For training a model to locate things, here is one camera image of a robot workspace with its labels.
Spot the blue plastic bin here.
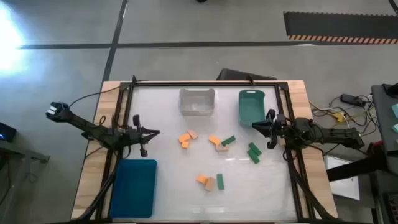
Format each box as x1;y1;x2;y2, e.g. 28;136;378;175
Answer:
109;158;159;219

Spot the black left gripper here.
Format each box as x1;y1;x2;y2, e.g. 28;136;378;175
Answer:
127;114;161;157

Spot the black diagonal bar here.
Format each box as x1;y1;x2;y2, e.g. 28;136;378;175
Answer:
326;154;384;183

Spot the black hazard-striped floor mat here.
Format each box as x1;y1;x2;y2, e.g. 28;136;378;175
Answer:
282;11;398;45

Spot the teal plastic bin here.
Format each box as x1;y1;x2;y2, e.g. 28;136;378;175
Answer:
238;89;267;128

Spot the dark drawer cabinet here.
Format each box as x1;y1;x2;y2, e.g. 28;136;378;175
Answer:
383;190;398;224

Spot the black aluminium table frame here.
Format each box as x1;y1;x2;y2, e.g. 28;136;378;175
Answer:
73;74;338;224

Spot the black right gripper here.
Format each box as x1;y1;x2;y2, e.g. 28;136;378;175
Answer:
251;108;287;150

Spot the black device with blue light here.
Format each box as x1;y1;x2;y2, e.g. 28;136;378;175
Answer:
0;121;17;144

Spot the yellow cable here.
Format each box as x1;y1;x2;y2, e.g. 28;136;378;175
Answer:
308;100;374;124

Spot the grey side table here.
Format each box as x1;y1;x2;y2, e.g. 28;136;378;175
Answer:
0;139;51;215

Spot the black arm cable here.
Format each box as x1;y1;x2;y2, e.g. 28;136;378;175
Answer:
67;79;149;109

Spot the black power adapter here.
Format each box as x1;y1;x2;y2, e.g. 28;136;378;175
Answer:
340;93;364;106

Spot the white paper sheet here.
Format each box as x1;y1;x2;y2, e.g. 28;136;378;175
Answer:
323;154;361;201

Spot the white plastic bin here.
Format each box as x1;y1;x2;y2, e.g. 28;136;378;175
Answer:
178;88;216;117

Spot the black desk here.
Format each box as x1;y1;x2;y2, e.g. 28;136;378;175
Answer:
371;83;398;175

